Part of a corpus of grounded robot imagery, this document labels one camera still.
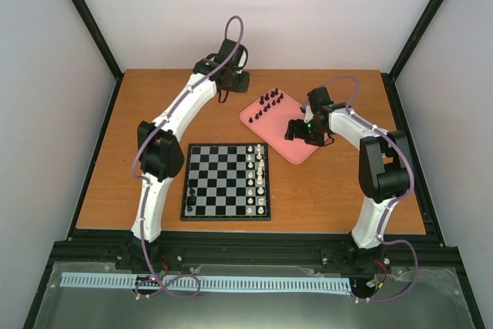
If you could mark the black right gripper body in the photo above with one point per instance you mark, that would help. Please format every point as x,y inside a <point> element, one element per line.
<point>313,135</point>

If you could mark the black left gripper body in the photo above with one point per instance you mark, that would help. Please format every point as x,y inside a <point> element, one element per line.
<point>236,86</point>

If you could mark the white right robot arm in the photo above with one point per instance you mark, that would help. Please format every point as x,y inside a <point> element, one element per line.
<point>385,172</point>

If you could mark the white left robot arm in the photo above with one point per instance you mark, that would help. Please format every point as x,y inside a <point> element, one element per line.
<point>159,157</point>

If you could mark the pink plastic tray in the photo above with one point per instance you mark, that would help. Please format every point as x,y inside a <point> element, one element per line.
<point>272,126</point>

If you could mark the black and white chessboard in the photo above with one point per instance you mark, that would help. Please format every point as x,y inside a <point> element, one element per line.
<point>218,173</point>

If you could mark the light blue cable duct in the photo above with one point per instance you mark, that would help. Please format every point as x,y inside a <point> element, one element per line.
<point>212,284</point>

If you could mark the black aluminium frame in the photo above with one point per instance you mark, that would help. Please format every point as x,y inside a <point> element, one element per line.
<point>252,249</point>

